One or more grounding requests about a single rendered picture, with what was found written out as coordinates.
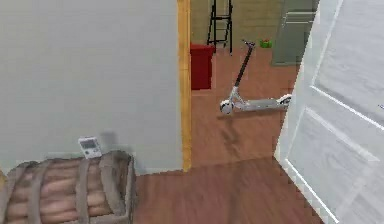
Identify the white kick scooter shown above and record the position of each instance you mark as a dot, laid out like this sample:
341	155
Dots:
248	104

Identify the white open room door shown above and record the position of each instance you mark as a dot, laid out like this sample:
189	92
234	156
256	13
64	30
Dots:
343	110

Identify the white handheld game device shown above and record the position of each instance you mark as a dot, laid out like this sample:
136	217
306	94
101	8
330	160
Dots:
89	147

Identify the red cabinet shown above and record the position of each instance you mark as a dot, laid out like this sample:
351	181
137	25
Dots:
201	66

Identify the green small object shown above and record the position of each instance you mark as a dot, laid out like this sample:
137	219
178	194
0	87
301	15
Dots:
265	43

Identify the grey-green room door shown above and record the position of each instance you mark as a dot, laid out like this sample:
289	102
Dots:
294	33

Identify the black ladder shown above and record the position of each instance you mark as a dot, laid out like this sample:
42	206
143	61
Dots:
220	23

